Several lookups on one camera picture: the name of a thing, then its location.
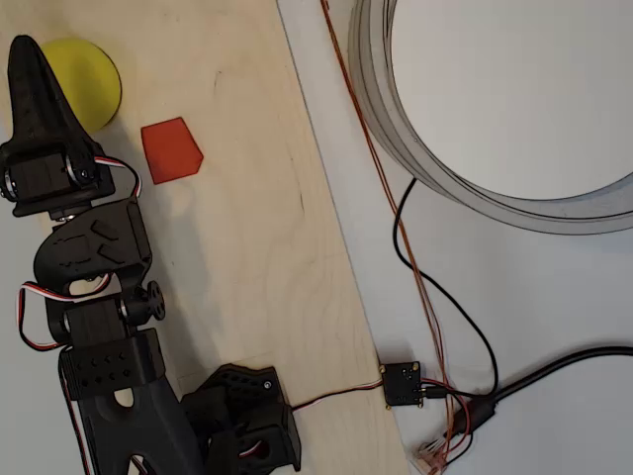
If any thick black power cable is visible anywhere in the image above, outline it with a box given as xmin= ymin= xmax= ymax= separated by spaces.
xmin=444 ymin=345 xmax=633 ymax=439

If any black motor controller board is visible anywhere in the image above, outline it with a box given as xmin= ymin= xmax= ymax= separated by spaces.
xmin=379 ymin=360 xmax=425 ymax=410

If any thin orange wire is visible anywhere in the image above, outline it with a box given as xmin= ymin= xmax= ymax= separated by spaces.
xmin=319 ymin=0 xmax=459 ymax=471
xmin=320 ymin=0 xmax=464 ymax=471

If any white round ring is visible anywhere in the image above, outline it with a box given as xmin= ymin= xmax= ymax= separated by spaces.
xmin=347 ymin=0 xmax=633 ymax=237

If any yellow foam ball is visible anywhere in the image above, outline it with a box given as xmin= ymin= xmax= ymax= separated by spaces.
xmin=39 ymin=38 xmax=124 ymax=134

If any light plywood board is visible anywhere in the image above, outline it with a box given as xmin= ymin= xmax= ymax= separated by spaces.
xmin=0 ymin=0 xmax=411 ymax=475

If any red white black servo cable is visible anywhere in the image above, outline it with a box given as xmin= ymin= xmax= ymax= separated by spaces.
xmin=289 ymin=378 xmax=386 ymax=412
xmin=18 ymin=276 xmax=109 ymax=353
xmin=93 ymin=155 xmax=143 ymax=199
xmin=234 ymin=437 xmax=271 ymax=464

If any white wire connector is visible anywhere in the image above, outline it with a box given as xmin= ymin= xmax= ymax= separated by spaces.
xmin=412 ymin=438 xmax=449 ymax=475

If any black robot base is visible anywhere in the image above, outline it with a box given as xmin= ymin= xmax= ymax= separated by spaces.
xmin=180 ymin=363 xmax=303 ymax=474

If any thin black cable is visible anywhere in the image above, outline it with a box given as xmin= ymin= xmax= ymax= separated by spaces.
xmin=393 ymin=177 xmax=498 ymax=400

